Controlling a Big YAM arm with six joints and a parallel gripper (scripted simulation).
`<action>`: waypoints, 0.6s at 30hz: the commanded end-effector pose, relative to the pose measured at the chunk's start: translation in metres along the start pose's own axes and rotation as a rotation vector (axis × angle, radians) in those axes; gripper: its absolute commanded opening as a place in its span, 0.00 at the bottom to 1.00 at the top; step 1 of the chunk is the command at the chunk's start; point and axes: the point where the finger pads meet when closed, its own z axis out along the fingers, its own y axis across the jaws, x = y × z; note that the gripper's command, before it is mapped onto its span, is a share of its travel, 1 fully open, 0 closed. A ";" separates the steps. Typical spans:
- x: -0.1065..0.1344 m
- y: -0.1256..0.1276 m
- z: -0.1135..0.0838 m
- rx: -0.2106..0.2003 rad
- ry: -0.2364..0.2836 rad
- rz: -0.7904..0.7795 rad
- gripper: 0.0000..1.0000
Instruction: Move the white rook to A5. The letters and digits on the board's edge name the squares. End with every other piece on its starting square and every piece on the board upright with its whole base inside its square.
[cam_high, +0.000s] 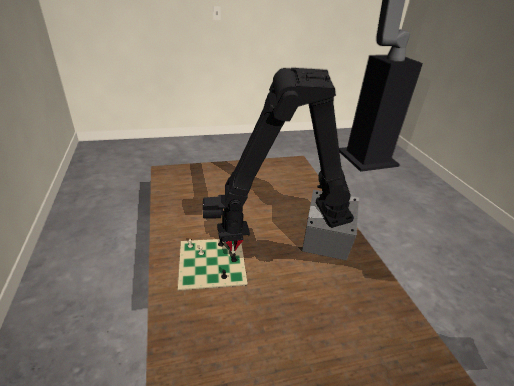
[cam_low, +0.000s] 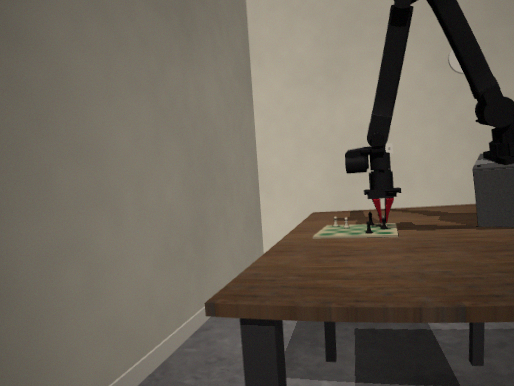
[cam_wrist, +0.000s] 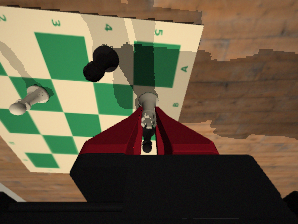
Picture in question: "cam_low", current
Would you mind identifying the green and cream chessboard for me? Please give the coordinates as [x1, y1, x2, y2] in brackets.
[313, 223, 398, 239]

